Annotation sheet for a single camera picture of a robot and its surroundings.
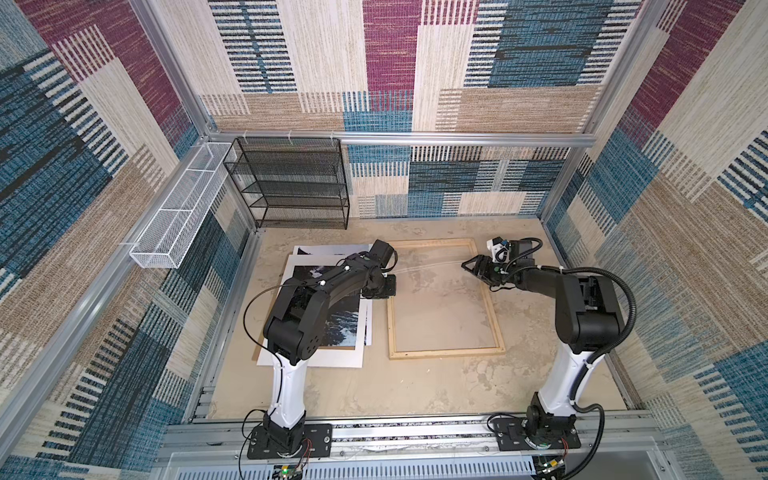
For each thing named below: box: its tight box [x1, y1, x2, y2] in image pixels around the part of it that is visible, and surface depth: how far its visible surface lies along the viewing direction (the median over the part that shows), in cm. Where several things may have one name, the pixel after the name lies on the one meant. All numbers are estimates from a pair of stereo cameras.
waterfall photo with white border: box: [305, 298, 367, 369], surface depth 92 cm
